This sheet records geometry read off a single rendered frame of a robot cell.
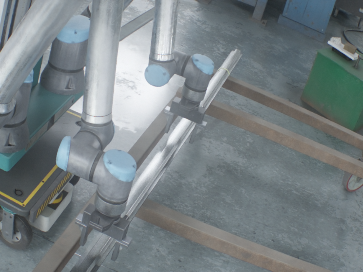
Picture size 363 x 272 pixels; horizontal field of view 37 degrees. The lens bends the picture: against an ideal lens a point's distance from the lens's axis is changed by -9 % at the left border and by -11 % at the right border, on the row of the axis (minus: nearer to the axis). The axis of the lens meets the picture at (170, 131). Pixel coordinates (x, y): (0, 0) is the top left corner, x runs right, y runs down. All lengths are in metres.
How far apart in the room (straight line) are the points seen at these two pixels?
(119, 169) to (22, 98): 0.43
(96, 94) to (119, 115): 1.54
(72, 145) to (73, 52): 0.65
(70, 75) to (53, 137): 0.25
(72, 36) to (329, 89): 2.22
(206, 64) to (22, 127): 0.76
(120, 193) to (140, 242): 0.84
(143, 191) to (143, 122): 1.16
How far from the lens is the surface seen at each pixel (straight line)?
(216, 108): 2.70
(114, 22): 1.50
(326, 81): 3.90
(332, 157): 2.74
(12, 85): 1.53
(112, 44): 1.53
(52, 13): 1.38
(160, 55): 2.07
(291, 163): 3.23
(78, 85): 2.21
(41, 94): 2.18
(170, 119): 2.34
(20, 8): 2.04
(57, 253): 1.80
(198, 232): 2.05
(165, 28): 2.03
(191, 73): 2.20
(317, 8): 5.38
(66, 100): 2.17
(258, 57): 4.44
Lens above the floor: 1.59
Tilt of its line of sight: 31 degrees down
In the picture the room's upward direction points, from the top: 18 degrees clockwise
